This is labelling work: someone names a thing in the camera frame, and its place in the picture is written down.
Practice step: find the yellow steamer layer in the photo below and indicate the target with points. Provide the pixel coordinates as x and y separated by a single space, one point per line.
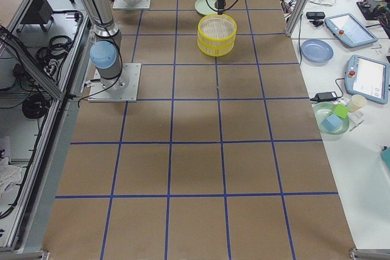
216 30
215 51

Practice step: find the light green plate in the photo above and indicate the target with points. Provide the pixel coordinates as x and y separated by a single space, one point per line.
205 7

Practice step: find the blue plate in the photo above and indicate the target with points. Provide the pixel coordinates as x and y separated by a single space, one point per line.
317 51

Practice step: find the far teach pendant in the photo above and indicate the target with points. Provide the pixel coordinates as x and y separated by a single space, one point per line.
349 30

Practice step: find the teach pendant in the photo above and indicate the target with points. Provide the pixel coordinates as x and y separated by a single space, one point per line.
367 77
349 30

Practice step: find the green bowl with blocks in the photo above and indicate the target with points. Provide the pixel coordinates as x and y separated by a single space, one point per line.
328 121

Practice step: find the near teach pendant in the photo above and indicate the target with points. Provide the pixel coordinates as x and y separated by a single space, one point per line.
367 77

